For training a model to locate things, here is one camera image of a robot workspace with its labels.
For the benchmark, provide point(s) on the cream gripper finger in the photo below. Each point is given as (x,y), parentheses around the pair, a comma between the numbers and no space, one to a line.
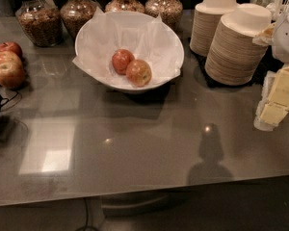
(265,38)
(274,105)

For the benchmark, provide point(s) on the red-yellow apple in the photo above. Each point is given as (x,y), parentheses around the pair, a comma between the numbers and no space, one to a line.
(12,75)
(138,72)

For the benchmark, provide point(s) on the black mat under bowl stacks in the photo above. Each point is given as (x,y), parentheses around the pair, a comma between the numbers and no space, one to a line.
(263,71)

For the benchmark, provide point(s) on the white bowl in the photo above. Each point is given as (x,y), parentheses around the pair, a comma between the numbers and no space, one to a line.
(128,84)

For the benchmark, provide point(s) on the red apple left in bowl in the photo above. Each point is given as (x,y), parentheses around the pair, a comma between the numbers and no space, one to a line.
(121,60)

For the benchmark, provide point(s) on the red apple middle of pile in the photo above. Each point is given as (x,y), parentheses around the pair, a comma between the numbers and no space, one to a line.
(9,57)

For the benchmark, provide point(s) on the rear stack of paper bowls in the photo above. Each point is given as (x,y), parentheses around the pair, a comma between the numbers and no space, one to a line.
(206,19)

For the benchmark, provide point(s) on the glass jar of cereal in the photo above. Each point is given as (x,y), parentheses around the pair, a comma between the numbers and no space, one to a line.
(125,5)
(169,10)
(41,22)
(75,13)

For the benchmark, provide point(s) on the white paper liner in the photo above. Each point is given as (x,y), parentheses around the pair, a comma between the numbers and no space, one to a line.
(99,45)

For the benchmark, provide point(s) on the glass jar of cereal far left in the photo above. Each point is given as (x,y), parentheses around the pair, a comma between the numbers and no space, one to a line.
(41,22)

